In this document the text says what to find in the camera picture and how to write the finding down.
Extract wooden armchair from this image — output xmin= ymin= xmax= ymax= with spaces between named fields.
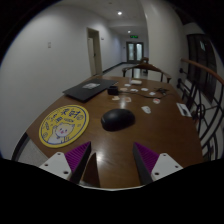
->
xmin=121 ymin=62 xmax=173 ymax=84

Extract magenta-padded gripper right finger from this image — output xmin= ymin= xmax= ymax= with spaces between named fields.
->
xmin=132 ymin=142 xmax=184 ymax=186

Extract side doorway with frame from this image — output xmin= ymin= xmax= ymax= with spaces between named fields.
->
xmin=86 ymin=27 xmax=104 ymax=78

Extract black closed laptop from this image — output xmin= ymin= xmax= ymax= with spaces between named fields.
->
xmin=62 ymin=78 xmax=119 ymax=103

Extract small black box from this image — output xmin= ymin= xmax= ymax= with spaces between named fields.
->
xmin=107 ymin=85 xmax=120 ymax=96

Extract small white card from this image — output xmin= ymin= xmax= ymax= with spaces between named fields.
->
xmin=140 ymin=105 xmax=152 ymax=115

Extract recessed ceiling lights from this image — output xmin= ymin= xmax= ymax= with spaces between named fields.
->
xmin=116 ymin=10 xmax=132 ymax=35

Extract round yellow cartoon mouse pad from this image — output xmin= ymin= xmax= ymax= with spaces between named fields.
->
xmin=38 ymin=104 xmax=90 ymax=149

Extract small black device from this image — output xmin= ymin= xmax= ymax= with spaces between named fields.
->
xmin=156 ymin=87 xmax=169 ymax=95

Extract black computer mouse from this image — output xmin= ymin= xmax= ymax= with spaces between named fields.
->
xmin=100 ymin=108 xmax=137 ymax=132

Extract wooden-topped black metal railing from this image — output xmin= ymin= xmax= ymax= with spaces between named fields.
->
xmin=176 ymin=57 xmax=224 ymax=162

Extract white paper leaflet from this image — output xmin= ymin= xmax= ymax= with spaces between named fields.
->
xmin=176 ymin=102 xmax=193 ymax=118

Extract thin black cable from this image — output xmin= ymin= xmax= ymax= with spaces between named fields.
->
xmin=117 ymin=89 xmax=169 ymax=100

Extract dark framed window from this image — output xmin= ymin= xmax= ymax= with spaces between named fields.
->
xmin=186 ymin=33 xmax=218 ymax=103

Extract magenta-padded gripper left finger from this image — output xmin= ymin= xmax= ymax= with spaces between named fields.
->
xmin=39 ymin=141 xmax=93 ymax=185

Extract glass double door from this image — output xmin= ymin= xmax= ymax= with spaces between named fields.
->
xmin=126 ymin=41 xmax=145 ymax=64

